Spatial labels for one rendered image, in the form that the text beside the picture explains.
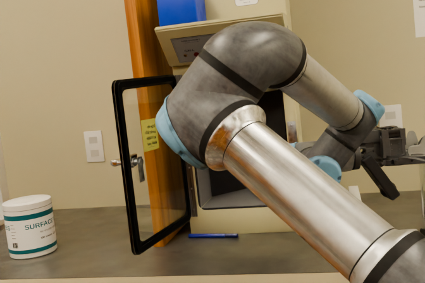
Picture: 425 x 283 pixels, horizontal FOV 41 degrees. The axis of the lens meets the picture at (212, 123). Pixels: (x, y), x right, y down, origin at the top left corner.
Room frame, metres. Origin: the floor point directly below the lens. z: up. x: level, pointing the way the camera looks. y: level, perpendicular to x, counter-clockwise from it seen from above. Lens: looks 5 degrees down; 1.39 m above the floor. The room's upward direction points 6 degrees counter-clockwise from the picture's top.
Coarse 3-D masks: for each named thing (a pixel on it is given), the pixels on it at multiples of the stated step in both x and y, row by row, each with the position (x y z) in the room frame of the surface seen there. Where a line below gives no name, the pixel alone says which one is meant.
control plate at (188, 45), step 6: (192, 36) 1.43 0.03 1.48; (198, 36) 1.43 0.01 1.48; (204, 36) 1.43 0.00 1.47; (210, 36) 1.43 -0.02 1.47; (174, 42) 1.45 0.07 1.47; (180, 42) 1.45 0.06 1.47; (186, 42) 1.45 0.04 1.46; (192, 42) 1.45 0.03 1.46; (198, 42) 1.45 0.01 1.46; (204, 42) 1.44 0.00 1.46; (174, 48) 1.47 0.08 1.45; (180, 48) 1.47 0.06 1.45; (186, 48) 1.46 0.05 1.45; (192, 48) 1.46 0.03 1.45; (198, 48) 1.46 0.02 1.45; (180, 54) 1.48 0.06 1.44; (192, 54) 1.48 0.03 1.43; (180, 60) 1.50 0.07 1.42; (186, 60) 1.50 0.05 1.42; (192, 60) 1.49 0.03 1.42
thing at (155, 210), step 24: (144, 96) 1.36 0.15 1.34; (144, 120) 1.35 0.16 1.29; (120, 144) 1.25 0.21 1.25; (144, 144) 1.34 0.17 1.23; (144, 168) 1.32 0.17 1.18; (168, 168) 1.43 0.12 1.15; (144, 192) 1.31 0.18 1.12; (168, 192) 1.42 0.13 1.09; (144, 216) 1.30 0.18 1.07; (168, 216) 1.41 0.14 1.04; (144, 240) 1.29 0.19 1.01
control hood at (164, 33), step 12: (276, 12) 1.36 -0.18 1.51; (180, 24) 1.42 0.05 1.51; (192, 24) 1.41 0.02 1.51; (204, 24) 1.40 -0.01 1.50; (216, 24) 1.40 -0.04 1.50; (228, 24) 1.39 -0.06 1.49; (168, 36) 1.44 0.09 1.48; (180, 36) 1.44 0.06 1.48; (168, 48) 1.47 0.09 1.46; (168, 60) 1.50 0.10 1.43
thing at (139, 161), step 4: (140, 156) 1.29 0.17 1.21; (132, 160) 1.28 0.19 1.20; (136, 160) 1.28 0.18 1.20; (140, 160) 1.27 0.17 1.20; (136, 164) 1.29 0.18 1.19; (140, 164) 1.27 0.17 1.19; (140, 168) 1.28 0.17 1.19; (140, 172) 1.28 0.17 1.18; (140, 176) 1.27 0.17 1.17; (140, 180) 1.27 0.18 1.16; (144, 180) 1.29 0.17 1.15
